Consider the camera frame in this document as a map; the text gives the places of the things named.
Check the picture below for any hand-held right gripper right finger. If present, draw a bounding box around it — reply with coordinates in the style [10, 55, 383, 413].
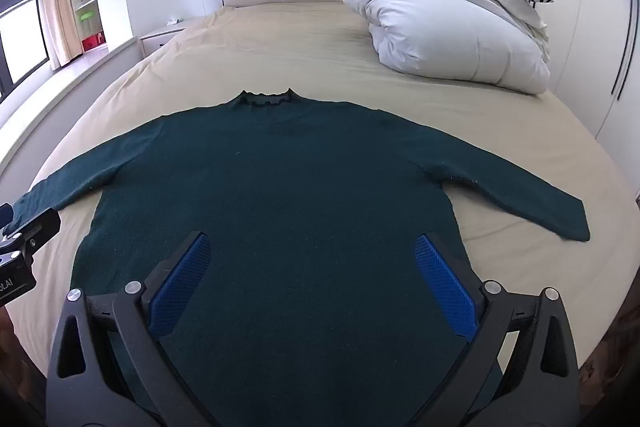
[410, 234, 581, 427]

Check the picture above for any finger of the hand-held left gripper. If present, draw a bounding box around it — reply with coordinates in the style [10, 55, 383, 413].
[0, 203, 62, 258]

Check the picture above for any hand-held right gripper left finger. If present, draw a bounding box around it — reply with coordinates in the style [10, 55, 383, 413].
[46, 231, 221, 427]

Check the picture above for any dark green sweater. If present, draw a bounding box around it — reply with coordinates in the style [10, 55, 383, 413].
[11, 89, 592, 427]

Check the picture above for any white window sill bench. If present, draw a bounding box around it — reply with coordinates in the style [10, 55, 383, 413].
[0, 36, 141, 178]

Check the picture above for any black framed window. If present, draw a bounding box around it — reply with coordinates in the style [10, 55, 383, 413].
[0, 0, 51, 102]

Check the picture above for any white nightstand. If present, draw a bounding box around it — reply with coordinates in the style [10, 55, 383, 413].
[139, 21, 187, 55]

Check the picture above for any white folded duvet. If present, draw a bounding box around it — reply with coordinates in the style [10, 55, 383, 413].
[342, 0, 551, 95]

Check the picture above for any bed with beige sheet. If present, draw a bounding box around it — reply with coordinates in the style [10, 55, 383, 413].
[0, 2, 640, 408]

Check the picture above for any white wardrobe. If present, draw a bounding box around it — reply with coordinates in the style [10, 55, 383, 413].
[530, 0, 640, 208]

